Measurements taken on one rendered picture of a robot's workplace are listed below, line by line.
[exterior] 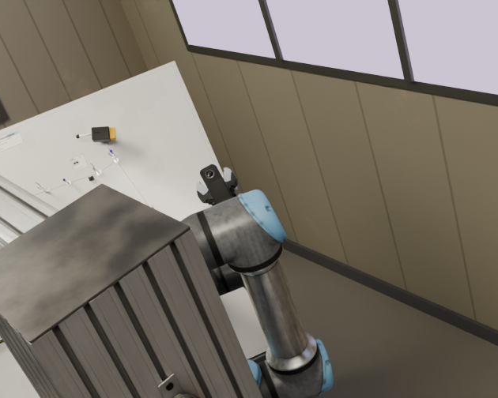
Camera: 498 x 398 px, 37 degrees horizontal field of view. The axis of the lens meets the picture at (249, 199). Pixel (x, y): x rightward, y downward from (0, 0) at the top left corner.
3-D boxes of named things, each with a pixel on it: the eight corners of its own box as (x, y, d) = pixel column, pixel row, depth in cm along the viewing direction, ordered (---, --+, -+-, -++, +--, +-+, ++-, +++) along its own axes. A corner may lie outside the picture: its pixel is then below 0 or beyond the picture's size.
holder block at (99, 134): (78, 133, 250) (73, 127, 241) (112, 131, 250) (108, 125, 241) (79, 147, 249) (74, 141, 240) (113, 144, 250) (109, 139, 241)
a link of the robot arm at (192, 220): (160, 282, 138) (193, 318, 185) (215, 260, 138) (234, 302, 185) (139, 227, 141) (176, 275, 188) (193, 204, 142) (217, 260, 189)
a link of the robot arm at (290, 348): (268, 388, 176) (191, 200, 148) (326, 362, 177) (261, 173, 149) (282, 424, 165) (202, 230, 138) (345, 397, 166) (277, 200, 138)
